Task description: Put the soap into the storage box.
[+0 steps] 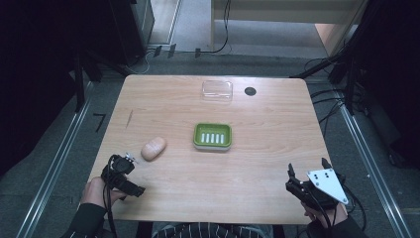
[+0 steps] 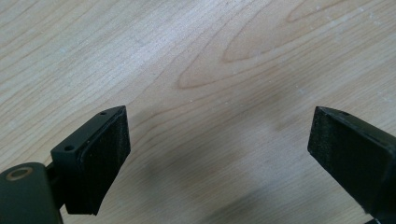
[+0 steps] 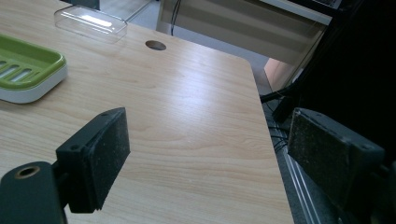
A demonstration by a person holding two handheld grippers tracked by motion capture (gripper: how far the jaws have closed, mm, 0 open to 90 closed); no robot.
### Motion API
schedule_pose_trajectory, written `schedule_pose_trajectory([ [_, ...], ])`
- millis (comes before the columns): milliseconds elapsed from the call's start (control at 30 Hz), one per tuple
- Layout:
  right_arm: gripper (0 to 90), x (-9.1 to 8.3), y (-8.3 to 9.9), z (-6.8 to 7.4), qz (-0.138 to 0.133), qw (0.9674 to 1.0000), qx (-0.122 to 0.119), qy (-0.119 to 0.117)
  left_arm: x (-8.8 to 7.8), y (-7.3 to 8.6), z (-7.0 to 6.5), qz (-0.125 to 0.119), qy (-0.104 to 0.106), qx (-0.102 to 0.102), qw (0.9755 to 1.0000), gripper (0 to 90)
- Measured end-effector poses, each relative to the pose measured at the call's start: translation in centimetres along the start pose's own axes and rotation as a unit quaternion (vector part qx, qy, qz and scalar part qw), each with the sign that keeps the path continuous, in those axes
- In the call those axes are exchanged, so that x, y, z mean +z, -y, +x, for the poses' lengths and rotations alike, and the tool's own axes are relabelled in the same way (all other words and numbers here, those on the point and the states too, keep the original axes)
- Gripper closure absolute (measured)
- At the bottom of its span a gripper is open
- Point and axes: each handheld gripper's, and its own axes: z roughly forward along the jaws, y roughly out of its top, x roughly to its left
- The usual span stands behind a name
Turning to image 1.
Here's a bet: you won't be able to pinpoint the white furniture frame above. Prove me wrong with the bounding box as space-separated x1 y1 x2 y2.
210 0 369 57

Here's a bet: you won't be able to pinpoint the person's right hand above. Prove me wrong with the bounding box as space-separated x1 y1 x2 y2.
301 201 350 229

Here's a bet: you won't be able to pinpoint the clear plastic container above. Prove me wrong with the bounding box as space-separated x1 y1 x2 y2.
201 79 234 103

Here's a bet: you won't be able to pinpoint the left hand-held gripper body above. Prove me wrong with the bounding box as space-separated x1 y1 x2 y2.
100 154 147 198

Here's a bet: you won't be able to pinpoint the metal floor rail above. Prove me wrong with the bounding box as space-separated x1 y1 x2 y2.
15 81 95 238
339 104 414 238

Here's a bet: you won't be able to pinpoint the black tape floor mark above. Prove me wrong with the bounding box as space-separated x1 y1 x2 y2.
92 112 107 134

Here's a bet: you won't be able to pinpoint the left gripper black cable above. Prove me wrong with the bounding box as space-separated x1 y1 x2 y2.
102 154 119 238

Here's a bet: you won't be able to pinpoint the black cabinet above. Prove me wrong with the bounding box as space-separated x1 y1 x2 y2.
108 0 157 66

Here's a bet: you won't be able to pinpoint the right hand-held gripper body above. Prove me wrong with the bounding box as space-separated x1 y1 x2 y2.
285 168 350 211

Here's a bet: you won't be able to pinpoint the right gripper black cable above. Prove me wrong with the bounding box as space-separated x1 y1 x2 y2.
341 182 368 232

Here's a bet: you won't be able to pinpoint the tan bread roll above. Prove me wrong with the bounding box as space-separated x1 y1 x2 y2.
141 136 167 163

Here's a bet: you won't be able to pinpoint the person's left hand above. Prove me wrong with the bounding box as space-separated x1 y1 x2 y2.
80 177 128 209

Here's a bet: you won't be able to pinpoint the black floor cables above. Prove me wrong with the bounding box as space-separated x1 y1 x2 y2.
309 88 349 137

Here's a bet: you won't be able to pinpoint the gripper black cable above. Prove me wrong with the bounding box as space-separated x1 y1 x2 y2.
341 182 368 232
102 154 119 238

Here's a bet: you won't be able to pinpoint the black hanging cable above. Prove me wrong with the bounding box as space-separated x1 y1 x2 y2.
194 0 233 60

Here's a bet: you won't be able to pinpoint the black stand legs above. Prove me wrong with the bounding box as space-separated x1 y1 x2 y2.
289 31 365 116
72 49 134 114

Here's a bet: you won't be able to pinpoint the person's striped clothing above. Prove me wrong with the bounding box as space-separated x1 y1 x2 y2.
151 221 275 238

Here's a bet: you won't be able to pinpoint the green soap dish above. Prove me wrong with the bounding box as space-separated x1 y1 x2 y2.
192 122 233 153

